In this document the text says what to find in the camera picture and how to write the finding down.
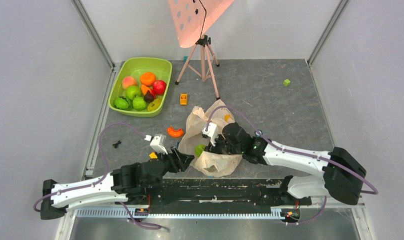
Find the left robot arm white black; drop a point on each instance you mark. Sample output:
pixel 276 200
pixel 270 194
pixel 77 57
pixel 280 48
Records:
pixel 119 185

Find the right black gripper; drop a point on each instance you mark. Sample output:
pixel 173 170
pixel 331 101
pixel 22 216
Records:
pixel 217 145

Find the small black bolt piece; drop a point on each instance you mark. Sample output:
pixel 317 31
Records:
pixel 115 145

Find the green bumpy fake fruit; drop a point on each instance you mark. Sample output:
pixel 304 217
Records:
pixel 139 103

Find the green plastic tub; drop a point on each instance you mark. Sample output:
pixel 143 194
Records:
pixel 135 67

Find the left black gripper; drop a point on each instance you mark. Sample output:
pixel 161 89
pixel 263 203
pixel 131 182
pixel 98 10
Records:
pixel 179 162

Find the orange curved toy piece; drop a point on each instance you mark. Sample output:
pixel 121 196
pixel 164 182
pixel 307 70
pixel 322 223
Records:
pixel 175 133

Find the pink perforated board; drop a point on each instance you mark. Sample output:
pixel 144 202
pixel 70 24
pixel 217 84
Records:
pixel 192 18

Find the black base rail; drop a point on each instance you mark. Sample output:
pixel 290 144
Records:
pixel 216 196

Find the peach fake fruit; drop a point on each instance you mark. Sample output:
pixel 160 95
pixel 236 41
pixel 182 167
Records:
pixel 129 81

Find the orange red fake fruit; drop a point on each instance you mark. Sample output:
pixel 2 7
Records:
pixel 146 89

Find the orange yellow toy brick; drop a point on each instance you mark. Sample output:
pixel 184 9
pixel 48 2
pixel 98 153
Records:
pixel 183 99

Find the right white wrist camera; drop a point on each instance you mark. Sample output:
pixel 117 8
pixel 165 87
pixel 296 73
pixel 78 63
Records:
pixel 210 131

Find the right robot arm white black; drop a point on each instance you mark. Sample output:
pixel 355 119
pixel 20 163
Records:
pixel 333 173

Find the yellow fake fruit slice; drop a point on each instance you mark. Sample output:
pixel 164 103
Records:
pixel 152 106

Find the small green cube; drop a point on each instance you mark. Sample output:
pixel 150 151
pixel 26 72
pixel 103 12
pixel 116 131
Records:
pixel 286 82

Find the pink tripod stand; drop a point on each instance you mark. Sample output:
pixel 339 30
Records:
pixel 208 58

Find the green fake apple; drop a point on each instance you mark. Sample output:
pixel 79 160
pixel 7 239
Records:
pixel 132 92

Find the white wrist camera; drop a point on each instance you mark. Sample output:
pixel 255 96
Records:
pixel 157 143
pixel 210 131

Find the red fake apple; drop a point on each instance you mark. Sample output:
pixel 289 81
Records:
pixel 159 87

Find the blue poker chip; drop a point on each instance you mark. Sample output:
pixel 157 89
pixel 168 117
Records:
pixel 258 132

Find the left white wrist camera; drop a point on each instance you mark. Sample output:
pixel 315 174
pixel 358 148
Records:
pixel 157 143

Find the yellow small block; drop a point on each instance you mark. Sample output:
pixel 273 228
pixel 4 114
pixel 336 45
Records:
pixel 153 155

